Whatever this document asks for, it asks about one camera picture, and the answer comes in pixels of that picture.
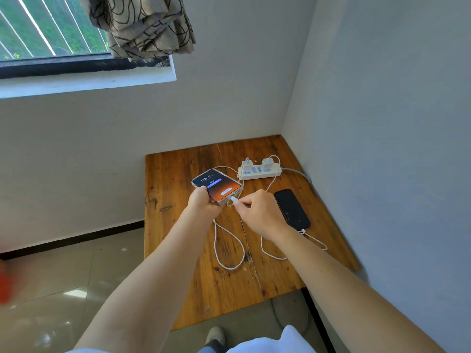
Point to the wooden folding table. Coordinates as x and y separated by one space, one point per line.
173 172

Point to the white power strip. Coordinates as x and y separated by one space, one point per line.
276 170

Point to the person's right hand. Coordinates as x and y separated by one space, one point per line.
261 215

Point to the person's left hand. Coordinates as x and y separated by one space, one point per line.
202 205

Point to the black smartphone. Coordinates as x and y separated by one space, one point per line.
292 209

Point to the red plastic object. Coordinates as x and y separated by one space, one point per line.
4 286

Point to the grey trousers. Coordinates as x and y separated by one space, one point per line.
211 350

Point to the person's left forearm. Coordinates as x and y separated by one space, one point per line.
147 297

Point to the white shirt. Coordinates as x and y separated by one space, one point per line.
279 341

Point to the smartphone with clear case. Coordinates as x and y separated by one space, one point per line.
217 185

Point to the person's right forearm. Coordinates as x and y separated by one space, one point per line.
349 290

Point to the white sneaker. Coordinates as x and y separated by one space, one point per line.
214 334

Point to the black framed window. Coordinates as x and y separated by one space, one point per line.
36 33

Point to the beige patterned tied curtain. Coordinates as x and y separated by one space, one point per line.
143 25

